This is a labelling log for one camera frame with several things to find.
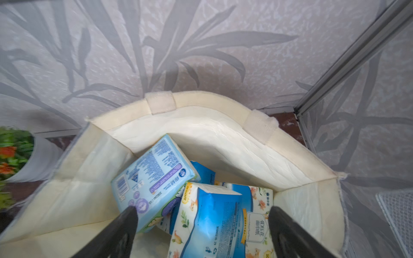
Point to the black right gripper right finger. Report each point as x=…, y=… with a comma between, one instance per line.
x=290, y=240

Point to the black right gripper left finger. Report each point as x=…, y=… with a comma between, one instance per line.
x=115, y=240

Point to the orange floral tissue pack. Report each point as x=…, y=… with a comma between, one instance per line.
x=253, y=238

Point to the light blue wipes pack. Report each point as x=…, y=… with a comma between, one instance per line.
x=154, y=183

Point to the blue white tissue pack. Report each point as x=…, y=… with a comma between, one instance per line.
x=168, y=222

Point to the cream starry night canvas bag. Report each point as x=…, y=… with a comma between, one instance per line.
x=240, y=145

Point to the white ribbed flower pot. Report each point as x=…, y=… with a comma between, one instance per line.
x=41, y=163

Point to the artificial green flower plant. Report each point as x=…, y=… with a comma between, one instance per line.
x=16, y=149

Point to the white wire mesh basket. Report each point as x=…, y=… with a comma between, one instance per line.
x=397, y=207

